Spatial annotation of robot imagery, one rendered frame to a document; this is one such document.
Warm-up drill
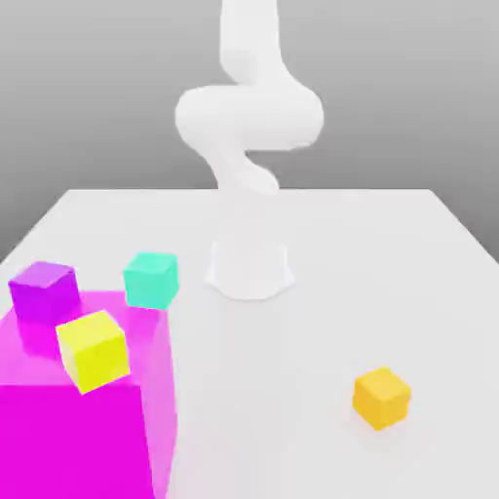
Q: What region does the small orange cube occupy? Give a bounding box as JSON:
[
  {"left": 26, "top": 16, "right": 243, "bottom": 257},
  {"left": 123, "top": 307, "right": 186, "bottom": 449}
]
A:
[{"left": 352, "top": 365, "right": 412, "bottom": 432}]

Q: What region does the small purple cube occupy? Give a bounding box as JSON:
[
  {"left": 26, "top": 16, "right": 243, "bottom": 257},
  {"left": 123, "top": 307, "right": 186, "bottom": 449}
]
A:
[{"left": 8, "top": 260, "right": 82, "bottom": 326}]

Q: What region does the small turquoise cube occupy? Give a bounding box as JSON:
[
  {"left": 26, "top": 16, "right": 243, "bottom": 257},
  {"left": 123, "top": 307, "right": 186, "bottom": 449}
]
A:
[{"left": 123, "top": 251, "right": 180, "bottom": 312}]

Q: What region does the large magenta box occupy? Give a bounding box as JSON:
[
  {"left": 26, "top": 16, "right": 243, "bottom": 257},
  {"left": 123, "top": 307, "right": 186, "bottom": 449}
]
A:
[{"left": 0, "top": 289, "right": 179, "bottom": 499}]

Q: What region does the small yellow cube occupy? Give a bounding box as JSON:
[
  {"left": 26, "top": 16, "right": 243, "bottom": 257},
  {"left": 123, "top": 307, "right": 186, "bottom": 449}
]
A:
[{"left": 55, "top": 309, "right": 131, "bottom": 396}]

